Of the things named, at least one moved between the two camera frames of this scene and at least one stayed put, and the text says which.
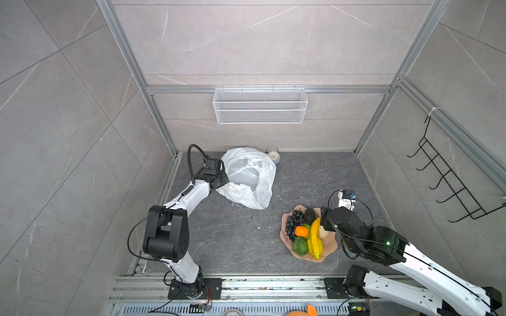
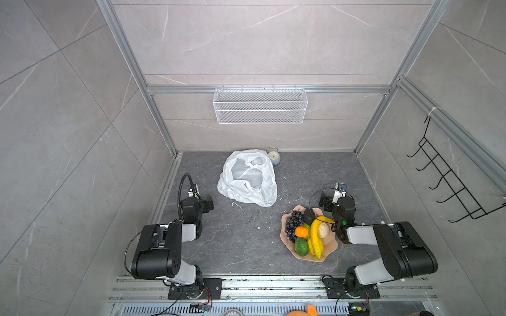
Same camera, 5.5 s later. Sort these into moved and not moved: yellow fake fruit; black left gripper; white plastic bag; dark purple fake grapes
Moved: black left gripper
Not moved: yellow fake fruit; white plastic bag; dark purple fake grapes
